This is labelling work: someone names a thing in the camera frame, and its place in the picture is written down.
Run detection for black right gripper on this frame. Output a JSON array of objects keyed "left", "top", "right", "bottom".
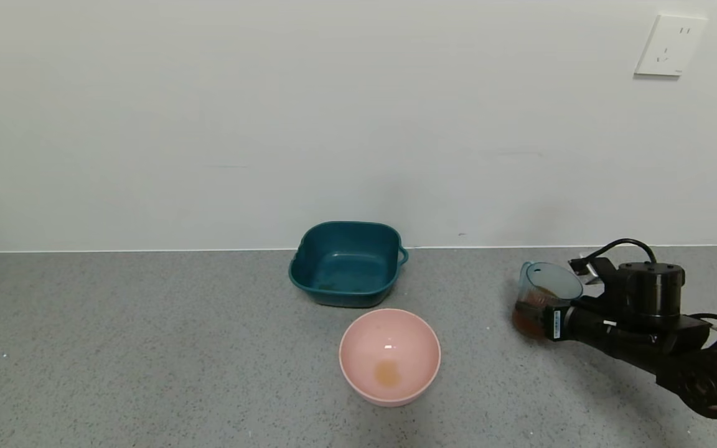
[{"left": 514, "top": 301, "right": 618, "bottom": 349}]

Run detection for orange-brown liquid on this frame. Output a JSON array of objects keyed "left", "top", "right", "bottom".
[{"left": 512, "top": 305, "right": 547, "bottom": 342}]

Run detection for transparent blue ribbed cup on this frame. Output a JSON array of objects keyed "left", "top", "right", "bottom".
[{"left": 512, "top": 261, "right": 584, "bottom": 342}]

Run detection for pink plastic bowl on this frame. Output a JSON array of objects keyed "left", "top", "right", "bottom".
[{"left": 339, "top": 309, "right": 441, "bottom": 408}]

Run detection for teal square plastic basin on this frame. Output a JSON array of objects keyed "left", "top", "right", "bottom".
[{"left": 288, "top": 222, "right": 409, "bottom": 309}]

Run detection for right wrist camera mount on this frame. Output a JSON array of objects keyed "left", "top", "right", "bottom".
[{"left": 569, "top": 255, "right": 619, "bottom": 294}]

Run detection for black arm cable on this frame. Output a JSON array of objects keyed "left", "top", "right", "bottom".
[{"left": 583, "top": 238, "right": 658, "bottom": 265}]

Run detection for white wall socket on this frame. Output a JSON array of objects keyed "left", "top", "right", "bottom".
[{"left": 634, "top": 14, "right": 708, "bottom": 78}]

